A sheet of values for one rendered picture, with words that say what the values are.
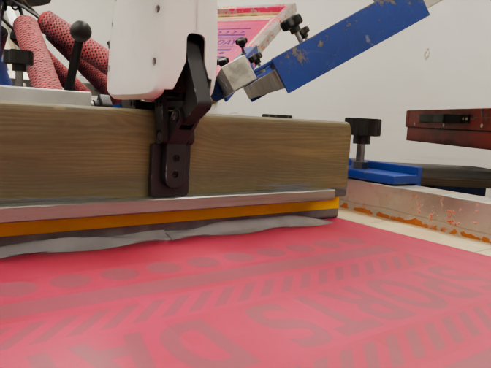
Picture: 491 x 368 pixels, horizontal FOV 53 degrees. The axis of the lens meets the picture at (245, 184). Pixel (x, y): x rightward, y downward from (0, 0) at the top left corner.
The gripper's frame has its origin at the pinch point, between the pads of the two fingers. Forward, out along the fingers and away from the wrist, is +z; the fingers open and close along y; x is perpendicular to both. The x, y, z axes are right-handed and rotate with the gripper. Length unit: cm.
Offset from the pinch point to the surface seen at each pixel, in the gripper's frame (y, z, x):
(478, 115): -24, -9, 89
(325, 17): -189, -71, 200
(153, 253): 4.7, 5.6, -2.5
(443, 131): -38, -5, 98
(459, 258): 15.4, 5.4, 18.2
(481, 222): 12.8, 3.7, 25.8
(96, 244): 1.6, 5.3, -5.4
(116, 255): 4.2, 5.6, -4.9
